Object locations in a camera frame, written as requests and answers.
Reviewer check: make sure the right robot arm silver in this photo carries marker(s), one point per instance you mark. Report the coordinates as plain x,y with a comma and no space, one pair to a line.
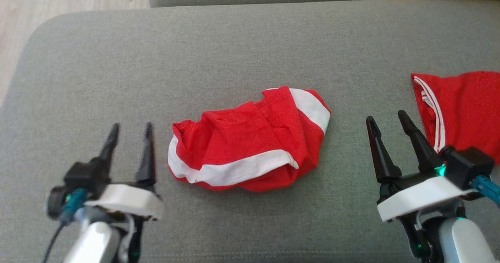
461,243

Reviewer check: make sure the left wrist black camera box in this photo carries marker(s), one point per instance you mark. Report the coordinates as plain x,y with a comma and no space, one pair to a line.
86,175

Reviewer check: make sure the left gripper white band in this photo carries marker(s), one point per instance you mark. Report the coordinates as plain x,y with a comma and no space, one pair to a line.
125,200

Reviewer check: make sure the red mesh shorts white band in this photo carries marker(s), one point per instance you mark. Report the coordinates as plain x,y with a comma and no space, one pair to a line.
242,142

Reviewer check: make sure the red basketball jersey white trim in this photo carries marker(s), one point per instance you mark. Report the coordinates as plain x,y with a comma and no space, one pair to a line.
468,110

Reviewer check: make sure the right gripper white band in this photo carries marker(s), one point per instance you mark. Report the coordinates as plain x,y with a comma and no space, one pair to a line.
418,196

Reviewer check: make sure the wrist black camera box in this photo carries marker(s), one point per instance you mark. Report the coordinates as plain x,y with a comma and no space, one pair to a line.
466,165
86,175

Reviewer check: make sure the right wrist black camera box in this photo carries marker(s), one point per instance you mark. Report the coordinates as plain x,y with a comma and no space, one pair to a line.
466,165

